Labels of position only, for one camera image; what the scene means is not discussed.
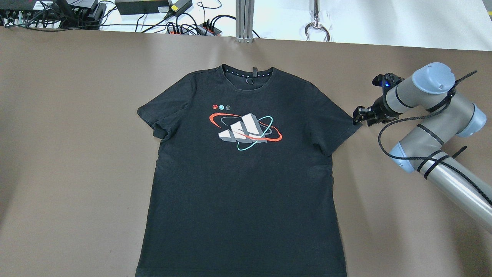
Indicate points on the red black power strip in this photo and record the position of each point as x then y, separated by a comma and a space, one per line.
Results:
203, 29

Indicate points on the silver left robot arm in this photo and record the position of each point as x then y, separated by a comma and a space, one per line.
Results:
450, 114

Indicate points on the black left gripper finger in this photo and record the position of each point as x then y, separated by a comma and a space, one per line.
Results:
360, 114

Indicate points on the black graphic t-shirt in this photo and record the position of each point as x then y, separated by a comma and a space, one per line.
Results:
243, 182

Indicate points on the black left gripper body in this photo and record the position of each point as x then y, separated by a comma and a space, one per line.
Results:
379, 107

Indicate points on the aluminium profile post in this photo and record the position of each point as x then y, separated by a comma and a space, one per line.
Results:
244, 20

